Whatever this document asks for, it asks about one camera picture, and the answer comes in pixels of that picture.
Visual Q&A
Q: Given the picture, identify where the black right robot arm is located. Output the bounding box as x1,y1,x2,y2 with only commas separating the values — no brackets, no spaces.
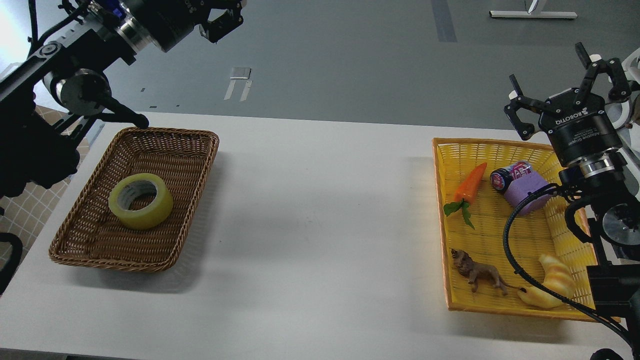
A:
502,42,640,360

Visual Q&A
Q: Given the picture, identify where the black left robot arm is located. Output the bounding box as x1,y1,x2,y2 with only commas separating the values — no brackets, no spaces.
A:
0,0,248,199

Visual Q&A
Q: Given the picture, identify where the beige checkered cloth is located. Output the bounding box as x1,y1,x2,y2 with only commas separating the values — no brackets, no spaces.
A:
0,105,90,268

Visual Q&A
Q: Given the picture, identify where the small purple labelled can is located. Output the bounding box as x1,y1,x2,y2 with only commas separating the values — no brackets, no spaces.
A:
490,161,533,194

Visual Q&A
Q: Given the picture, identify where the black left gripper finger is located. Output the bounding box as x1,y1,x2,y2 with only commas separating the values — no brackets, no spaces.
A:
199,0,246,44

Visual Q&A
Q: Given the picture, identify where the brown wicker basket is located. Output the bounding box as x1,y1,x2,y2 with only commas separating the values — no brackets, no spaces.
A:
49,127,220,272

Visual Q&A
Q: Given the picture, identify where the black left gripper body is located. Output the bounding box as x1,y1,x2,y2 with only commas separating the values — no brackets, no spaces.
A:
119,0,211,53

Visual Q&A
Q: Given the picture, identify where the purple sponge block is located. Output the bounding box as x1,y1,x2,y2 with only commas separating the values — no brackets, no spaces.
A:
503,168,552,217

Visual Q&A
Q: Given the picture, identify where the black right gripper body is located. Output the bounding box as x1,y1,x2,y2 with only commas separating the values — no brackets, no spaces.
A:
538,88,622,167

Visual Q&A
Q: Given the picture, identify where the yellow tape roll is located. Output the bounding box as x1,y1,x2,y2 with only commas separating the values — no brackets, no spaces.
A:
108,173,174,230

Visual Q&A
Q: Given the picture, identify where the brown toy lion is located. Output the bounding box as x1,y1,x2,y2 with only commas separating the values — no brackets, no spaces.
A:
449,248,512,296

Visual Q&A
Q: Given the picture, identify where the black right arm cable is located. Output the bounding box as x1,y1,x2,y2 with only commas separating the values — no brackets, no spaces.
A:
502,183,633,346

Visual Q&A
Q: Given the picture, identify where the toy croissant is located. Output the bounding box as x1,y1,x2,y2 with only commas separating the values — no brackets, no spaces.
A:
516,253,577,309

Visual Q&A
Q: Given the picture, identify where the white metal stand base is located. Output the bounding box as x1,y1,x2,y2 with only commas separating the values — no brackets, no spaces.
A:
488,0,578,20

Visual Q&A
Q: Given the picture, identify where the yellow plastic basket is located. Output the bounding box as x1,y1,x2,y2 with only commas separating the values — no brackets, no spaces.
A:
432,137,597,322

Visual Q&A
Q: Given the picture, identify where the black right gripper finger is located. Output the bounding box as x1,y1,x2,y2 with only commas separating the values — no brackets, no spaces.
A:
574,42,632,108
504,74,548,141

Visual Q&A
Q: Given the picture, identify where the orange toy carrot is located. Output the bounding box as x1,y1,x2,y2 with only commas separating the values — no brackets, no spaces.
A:
442,162,488,230

